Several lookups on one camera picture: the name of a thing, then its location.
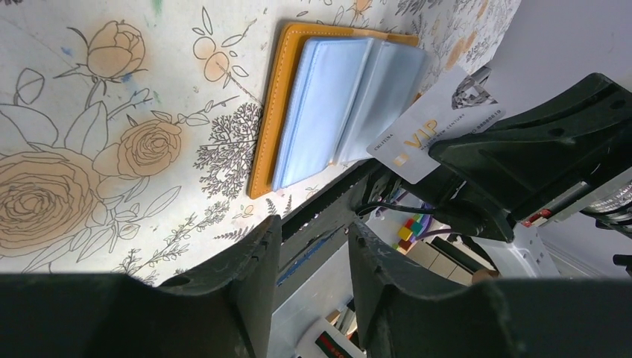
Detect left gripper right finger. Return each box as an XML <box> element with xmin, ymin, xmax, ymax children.
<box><xmin>348</xmin><ymin>222</ymin><xmax>631</xmax><ymax>357</ymax></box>

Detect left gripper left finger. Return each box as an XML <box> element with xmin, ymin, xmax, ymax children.
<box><xmin>1</xmin><ymin>216</ymin><xmax>282</xmax><ymax>357</ymax></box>

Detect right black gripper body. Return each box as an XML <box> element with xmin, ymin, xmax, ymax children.
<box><xmin>511</xmin><ymin>168</ymin><xmax>631</xmax><ymax>228</ymax></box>

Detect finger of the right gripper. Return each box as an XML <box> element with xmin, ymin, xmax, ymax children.
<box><xmin>429</xmin><ymin>73</ymin><xmax>631</xmax><ymax>213</ymax></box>
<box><xmin>409</xmin><ymin>168</ymin><xmax>515</xmax><ymax>242</ymax></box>

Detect white VIP credit card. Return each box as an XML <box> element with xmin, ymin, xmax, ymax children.
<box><xmin>367</xmin><ymin>67</ymin><xmax>505</xmax><ymax>184</ymax></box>

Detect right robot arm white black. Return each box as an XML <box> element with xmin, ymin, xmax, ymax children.
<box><xmin>411</xmin><ymin>73</ymin><xmax>631</xmax><ymax>277</ymax></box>

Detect floral tablecloth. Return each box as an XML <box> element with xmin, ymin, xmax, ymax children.
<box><xmin>1</xmin><ymin>1</ymin><xmax>519</xmax><ymax>285</ymax></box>

